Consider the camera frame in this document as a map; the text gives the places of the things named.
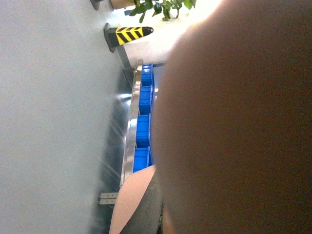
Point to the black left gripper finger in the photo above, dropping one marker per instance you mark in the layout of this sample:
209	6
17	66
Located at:
142	204

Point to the yellow black traffic cone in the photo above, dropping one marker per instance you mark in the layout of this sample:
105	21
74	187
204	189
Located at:
119	36

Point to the steel shelf rack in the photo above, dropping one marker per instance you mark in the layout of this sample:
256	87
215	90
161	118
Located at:
128	140

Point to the green potted plant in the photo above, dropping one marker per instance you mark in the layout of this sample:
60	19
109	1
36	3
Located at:
158	7

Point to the beige plastic dustpan tray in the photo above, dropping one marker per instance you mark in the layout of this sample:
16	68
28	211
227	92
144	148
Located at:
232	125

